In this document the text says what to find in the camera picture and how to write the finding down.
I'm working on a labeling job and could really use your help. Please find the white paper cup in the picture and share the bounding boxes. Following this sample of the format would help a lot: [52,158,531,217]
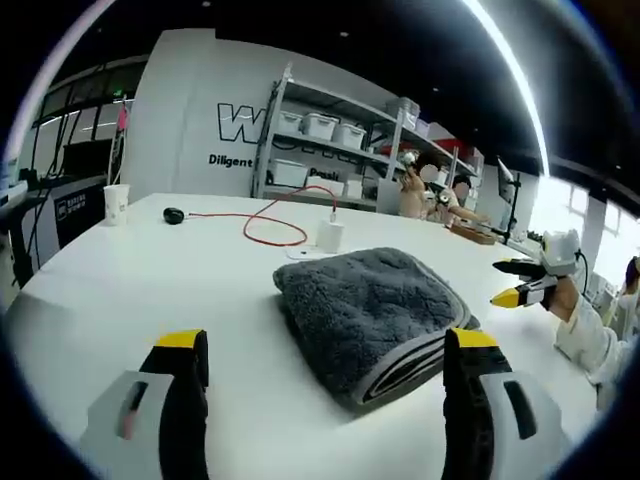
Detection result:
[102,183,131,227]

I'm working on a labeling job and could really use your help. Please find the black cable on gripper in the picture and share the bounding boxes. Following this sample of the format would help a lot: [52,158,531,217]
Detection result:
[573,247,591,296]

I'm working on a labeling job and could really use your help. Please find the black stand with monitor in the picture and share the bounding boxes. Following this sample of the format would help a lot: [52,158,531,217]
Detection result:
[495,155,524,245]

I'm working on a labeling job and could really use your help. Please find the grey towel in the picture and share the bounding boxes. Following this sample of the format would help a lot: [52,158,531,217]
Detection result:
[272,246,482,414]

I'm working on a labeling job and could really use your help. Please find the red cable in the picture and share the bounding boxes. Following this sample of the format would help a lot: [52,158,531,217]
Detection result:
[187,185,339,247]

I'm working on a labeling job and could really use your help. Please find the brown wooden tray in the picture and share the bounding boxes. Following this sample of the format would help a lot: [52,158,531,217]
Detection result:
[449,223,499,246]

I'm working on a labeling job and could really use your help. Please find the white storage bin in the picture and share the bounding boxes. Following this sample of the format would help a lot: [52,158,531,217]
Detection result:
[277,110,303,135]
[269,158,309,189]
[302,112,338,139]
[333,122,367,149]

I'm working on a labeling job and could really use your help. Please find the metal storage shelf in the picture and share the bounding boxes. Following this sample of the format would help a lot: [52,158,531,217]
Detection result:
[249,62,484,214]

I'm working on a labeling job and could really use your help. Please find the black display stand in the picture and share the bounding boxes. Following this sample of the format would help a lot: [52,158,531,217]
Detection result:
[52,139,119,251]

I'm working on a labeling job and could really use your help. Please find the white flat card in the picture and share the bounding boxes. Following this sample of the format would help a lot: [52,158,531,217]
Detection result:
[285,244,334,261]

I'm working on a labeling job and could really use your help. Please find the white charger block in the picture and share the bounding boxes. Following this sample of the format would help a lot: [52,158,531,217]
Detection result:
[316,215,348,254]

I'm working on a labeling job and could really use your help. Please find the person's right hand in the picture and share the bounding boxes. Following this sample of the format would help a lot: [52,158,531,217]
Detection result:
[545,273,584,324]

